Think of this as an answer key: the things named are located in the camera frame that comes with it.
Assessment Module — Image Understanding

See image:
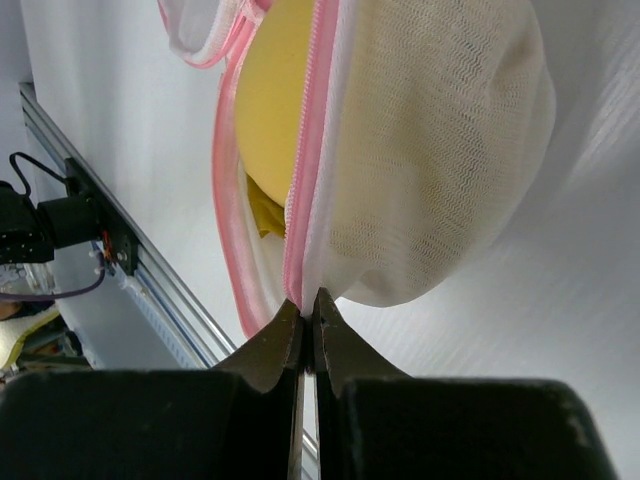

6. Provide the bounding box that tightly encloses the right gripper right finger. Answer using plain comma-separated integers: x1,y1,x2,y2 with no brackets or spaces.
311,290,616,479

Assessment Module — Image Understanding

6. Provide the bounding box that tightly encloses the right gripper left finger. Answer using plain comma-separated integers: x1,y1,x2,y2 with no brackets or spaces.
1,302,305,479

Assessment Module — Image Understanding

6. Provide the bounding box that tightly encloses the yellow bra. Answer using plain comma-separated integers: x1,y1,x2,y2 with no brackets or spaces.
234,0,314,238

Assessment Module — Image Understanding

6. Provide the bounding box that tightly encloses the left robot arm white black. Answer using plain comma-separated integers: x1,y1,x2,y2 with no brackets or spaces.
1,182,101,265

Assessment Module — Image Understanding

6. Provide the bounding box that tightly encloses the slotted cable duct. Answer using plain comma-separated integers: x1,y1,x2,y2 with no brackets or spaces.
121,276,205,369

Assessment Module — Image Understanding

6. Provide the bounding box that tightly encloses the aluminium rail front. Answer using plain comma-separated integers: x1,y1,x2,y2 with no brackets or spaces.
20,83,316,479

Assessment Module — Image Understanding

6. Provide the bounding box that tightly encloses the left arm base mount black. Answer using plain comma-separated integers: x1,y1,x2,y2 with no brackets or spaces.
64,157,140,276

